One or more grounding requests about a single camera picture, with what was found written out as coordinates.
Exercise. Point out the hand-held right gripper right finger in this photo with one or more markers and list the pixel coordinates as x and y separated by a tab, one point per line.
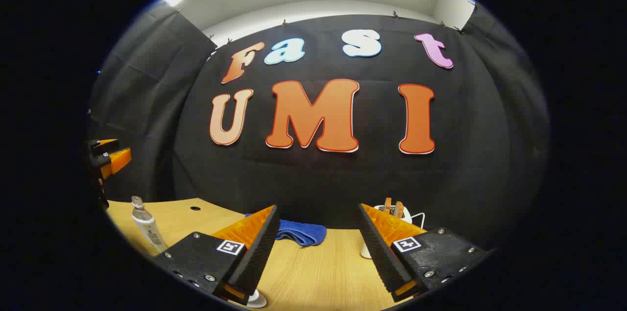
382	257

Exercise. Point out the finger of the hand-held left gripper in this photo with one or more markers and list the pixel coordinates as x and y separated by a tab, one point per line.
115	160
104	146

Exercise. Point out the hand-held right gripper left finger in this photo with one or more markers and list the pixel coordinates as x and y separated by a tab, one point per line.
259	252

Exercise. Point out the white teacup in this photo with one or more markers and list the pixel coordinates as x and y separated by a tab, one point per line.
256	299

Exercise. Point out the clear water bottle white label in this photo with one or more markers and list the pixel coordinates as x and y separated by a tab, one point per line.
149	230

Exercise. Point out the blue towel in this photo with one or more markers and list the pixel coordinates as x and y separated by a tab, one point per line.
303	233

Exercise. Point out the cream toaster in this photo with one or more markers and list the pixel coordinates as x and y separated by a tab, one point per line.
407	213

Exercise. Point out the toasted bread slice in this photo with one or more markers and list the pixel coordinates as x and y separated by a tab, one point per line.
388	205
399	209

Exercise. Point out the black backdrop cloth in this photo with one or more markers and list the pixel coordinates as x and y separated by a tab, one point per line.
343	179

